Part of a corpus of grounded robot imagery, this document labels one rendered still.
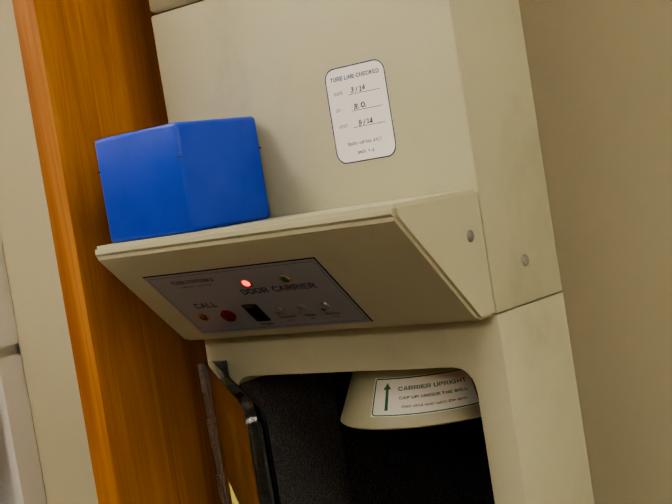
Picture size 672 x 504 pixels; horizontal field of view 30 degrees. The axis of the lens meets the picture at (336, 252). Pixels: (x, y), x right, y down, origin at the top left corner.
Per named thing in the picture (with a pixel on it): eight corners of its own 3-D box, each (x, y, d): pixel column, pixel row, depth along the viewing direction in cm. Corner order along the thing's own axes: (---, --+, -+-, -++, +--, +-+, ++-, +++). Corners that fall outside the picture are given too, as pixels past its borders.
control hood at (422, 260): (201, 336, 117) (183, 230, 117) (499, 314, 97) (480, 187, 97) (109, 361, 108) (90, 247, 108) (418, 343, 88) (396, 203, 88)
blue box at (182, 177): (190, 229, 115) (174, 132, 115) (272, 217, 109) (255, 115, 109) (109, 244, 107) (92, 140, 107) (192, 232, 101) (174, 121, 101)
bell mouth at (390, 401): (410, 387, 127) (402, 333, 127) (567, 382, 116) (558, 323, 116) (301, 430, 113) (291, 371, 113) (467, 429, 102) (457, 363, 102)
